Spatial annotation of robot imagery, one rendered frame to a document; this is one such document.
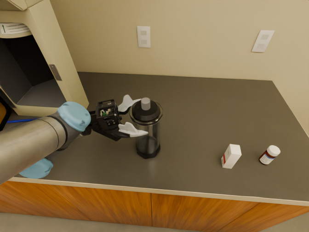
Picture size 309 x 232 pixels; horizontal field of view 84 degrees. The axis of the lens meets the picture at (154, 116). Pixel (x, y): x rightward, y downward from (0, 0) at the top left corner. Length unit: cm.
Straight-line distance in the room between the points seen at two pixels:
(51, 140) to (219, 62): 97
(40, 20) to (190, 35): 68
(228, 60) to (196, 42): 22
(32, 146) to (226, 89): 94
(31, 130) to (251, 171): 70
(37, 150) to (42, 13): 47
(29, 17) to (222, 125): 82
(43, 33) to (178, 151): 63
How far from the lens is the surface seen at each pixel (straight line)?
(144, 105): 52
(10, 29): 77
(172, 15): 99
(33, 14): 68
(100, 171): 71
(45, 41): 70
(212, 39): 106
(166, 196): 82
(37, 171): 52
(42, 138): 37
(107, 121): 54
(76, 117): 42
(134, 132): 52
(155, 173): 68
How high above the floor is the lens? 156
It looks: 47 degrees down
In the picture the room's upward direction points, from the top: straight up
